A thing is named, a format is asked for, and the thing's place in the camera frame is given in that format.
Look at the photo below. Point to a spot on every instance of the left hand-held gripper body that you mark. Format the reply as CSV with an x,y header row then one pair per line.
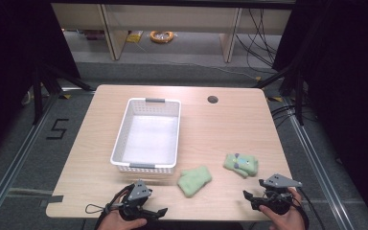
x,y
138,191

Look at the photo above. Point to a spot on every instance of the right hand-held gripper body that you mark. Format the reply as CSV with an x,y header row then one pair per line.
x,y
279,182

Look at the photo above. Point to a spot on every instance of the green sponge toy with white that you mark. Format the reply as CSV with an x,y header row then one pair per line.
x,y
241,164

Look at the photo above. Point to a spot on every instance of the white plastic basket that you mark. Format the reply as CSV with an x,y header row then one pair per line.
x,y
150,137

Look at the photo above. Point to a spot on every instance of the person's right hand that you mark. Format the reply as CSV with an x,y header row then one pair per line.
x,y
289,221

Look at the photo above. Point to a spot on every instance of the person's left hand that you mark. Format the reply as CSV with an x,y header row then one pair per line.
x,y
118,223

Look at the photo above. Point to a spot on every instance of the yellow black tape piece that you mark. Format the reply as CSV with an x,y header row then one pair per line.
x,y
65,96
274,99

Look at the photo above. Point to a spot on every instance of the black metal stand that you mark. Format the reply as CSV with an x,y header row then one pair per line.
x,y
298,96
38,96

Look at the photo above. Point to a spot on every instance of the round dark table grommet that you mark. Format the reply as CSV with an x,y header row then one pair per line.
x,y
212,99

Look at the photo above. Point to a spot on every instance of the black curtain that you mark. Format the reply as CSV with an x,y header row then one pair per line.
x,y
348,80
19,64

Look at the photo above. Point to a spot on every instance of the yellow packet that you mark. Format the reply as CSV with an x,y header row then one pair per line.
x,y
134,37

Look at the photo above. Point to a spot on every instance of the dark red box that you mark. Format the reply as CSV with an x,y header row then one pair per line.
x,y
95,34

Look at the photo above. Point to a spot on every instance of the light wooden shelf unit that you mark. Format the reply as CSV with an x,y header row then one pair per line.
x,y
172,17

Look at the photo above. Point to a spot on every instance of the aluminium floor rail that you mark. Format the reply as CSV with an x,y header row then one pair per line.
x,y
319,172
16,166

